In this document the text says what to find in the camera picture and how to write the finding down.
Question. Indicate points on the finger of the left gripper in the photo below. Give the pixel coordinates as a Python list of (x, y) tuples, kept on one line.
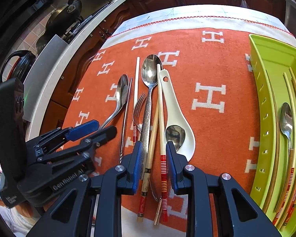
[(82, 130), (100, 137)]

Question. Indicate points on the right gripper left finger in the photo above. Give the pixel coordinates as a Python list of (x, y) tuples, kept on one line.
[(92, 207)]

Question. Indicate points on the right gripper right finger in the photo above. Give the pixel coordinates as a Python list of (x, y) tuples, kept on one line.
[(236, 212)]

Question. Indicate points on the steel twisted chopstick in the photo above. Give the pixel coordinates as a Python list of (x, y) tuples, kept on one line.
[(124, 126)]

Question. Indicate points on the pale chopstick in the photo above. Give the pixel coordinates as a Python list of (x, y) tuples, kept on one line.
[(134, 130)]

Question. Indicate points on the steel fork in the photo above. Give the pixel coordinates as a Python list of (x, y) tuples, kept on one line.
[(137, 111)]

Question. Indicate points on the small steel spoon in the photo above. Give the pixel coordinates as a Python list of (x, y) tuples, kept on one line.
[(121, 98)]

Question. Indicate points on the light bamboo chopstick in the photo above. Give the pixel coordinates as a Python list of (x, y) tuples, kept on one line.
[(146, 185)]

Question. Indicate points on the white ceramic soup spoon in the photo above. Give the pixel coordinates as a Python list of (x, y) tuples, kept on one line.
[(178, 131)]

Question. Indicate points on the cream chopstick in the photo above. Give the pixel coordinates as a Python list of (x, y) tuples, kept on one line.
[(163, 162)]

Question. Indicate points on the large steel spoon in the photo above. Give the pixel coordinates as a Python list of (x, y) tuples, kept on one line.
[(149, 78)]

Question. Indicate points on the dark wooden chopstick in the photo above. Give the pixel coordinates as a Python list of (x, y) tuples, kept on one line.
[(276, 152)]

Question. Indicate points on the black phone on gripper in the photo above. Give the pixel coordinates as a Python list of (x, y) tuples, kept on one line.
[(13, 157)]

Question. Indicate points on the black electric kettle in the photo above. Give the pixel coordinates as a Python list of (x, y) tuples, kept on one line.
[(21, 67)]

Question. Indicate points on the black frying pan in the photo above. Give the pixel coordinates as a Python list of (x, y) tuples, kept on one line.
[(60, 20)]

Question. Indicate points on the orange H-pattern cloth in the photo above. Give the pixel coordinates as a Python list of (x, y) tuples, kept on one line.
[(206, 50)]

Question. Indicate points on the green plastic utensil tray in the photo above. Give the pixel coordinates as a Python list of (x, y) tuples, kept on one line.
[(275, 57)]

